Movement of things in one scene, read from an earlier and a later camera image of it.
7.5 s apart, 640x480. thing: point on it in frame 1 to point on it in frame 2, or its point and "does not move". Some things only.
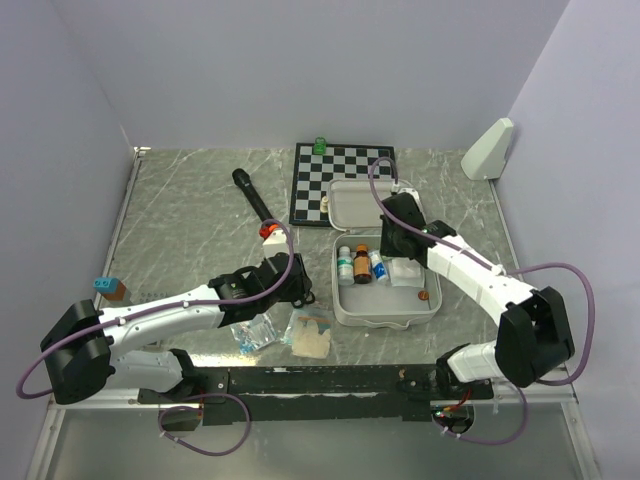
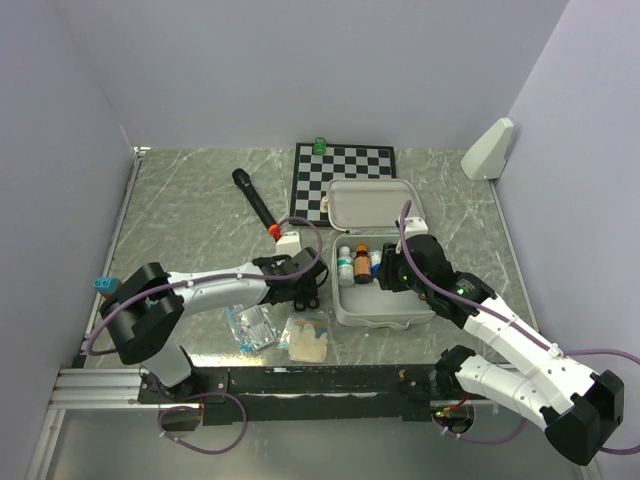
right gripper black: (386, 249) to (389, 262)
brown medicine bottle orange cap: (362, 265) does not move
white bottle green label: (345, 266) does not move
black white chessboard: (313, 171) does not move
